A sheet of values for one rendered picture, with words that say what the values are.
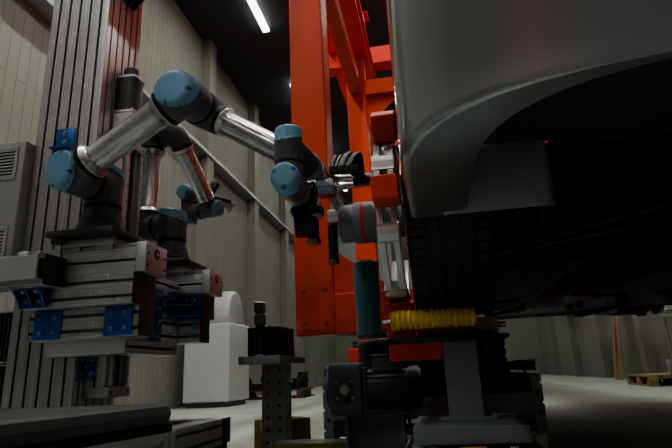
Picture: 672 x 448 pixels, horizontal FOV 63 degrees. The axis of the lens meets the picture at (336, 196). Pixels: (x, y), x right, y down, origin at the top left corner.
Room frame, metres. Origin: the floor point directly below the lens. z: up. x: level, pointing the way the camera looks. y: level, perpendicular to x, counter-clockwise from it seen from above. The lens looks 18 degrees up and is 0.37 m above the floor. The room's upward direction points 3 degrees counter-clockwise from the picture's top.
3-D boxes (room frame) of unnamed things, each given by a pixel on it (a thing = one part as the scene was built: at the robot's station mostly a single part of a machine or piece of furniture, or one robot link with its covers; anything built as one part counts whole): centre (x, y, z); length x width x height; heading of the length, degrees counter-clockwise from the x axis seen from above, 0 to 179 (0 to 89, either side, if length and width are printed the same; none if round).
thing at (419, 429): (1.75, -0.35, 0.32); 0.40 x 0.30 x 0.28; 171
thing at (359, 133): (4.24, -0.21, 1.75); 0.19 x 0.19 x 2.45; 81
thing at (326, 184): (1.64, 0.04, 0.93); 0.09 x 0.05 x 0.05; 81
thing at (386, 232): (1.77, -0.19, 0.85); 0.54 x 0.07 x 0.54; 171
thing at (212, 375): (8.54, 1.88, 0.82); 0.83 x 0.74 x 1.65; 171
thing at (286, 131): (1.37, 0.12, 0.95); 0.11 x 0.08 x 0.11; 163
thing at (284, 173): (1.35, 0.12, 0.85); 0.11 x 0.08 x 0.09; 171
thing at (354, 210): (1.79, -0.11, 0.85); 0.21 x 0.14 x 0.14; 81
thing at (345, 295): (2.28, -0.24, 0.69); 0.52 x 0.17 x 0.35; 81
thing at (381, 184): (1.46, -0.14, 0.85); 0.09 x 0.08 x 0.07; 171
